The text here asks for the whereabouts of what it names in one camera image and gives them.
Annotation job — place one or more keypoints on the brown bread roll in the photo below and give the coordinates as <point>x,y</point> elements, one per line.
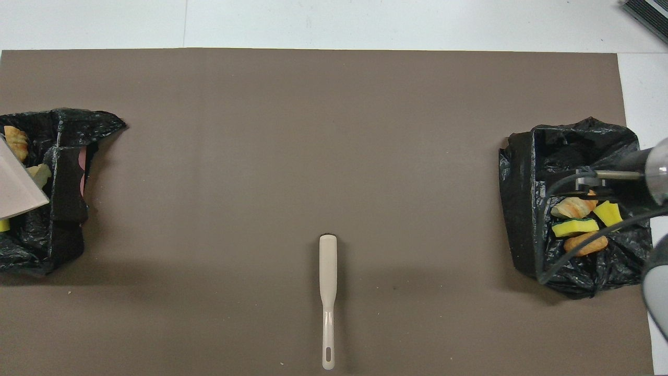
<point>589,244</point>

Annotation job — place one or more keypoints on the curved yellow sponge piece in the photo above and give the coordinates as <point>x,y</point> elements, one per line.
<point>608,213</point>

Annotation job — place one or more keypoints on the beige hand brush black bristles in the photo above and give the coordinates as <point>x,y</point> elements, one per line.
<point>328,271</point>

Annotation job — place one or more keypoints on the yellow sponge with green side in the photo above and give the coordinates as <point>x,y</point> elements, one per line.
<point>574,227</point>

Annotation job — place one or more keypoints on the brown table mat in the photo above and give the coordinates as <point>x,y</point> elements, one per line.
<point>313,130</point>

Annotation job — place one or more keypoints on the dark ribbed panel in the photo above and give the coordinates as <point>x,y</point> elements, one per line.
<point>652,15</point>

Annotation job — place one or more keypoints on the black bag lined pink bin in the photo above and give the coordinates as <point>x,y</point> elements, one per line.
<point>62,156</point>

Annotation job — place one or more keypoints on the notched yellow sponge piece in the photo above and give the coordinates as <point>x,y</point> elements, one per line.
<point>3,225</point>

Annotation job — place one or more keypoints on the beige plastic dustpan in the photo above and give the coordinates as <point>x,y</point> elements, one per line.
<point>15,188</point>

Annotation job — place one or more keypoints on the large striped croissant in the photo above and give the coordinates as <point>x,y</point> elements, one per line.
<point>574,207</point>

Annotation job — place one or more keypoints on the pale pastry piece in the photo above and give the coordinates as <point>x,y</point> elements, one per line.
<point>39,175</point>

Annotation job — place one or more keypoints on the small striped croissant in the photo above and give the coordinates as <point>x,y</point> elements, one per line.
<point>17,142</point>

